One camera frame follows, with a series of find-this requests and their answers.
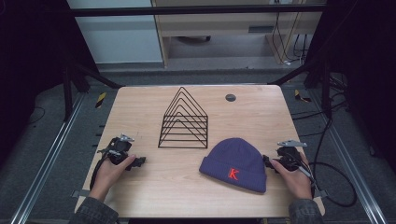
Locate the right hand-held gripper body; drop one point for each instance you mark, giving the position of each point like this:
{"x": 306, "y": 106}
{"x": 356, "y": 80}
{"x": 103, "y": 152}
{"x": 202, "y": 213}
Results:
{"x": 289, "y": 157}

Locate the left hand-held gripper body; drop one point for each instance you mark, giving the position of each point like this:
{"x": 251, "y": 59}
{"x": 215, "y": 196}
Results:
{"x": 118, "y": 151}

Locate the purple knit beanie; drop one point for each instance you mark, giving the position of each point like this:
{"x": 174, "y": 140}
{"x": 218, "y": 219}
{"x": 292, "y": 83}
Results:
{"x": 233, "y": 157}

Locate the person's right hand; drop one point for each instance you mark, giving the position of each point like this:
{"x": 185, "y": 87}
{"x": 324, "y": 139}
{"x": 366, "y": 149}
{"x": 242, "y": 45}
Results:
{"x": 295, "y": 182}

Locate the person's left hand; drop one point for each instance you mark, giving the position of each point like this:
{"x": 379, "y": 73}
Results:
{"x": 107, "y": 175}

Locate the yellow black tape strip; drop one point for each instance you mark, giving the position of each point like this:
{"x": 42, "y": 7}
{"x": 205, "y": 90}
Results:
{"x": 299, "y": 95}
{"x": 100, "y": 100}

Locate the grey table grommet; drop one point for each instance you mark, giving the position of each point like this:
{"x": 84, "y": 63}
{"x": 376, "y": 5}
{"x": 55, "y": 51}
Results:
{"x": 230, "y": 97}

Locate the black metal stand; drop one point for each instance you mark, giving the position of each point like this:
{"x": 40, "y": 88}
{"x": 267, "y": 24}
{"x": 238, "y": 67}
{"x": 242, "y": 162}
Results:
{"x": 67, "y": 93}
{"x": 326, "y": 90}

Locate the white cabinet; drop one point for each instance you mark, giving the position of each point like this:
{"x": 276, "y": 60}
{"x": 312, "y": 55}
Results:
{"x": 118, "y": 40}

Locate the black curtain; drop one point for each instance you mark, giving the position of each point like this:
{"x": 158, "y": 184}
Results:
{"x": 28, "y": 62}
{"x": 367, "y": 62}

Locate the aluminium floor rail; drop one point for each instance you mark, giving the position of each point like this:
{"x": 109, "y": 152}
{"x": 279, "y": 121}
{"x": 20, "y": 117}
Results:
{"x": 46, "y": 161}
{"x": 358, "y": 174}

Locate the black horizontal frame bar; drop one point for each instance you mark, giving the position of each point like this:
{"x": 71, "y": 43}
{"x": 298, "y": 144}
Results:
{"x": 186, "y": 10}

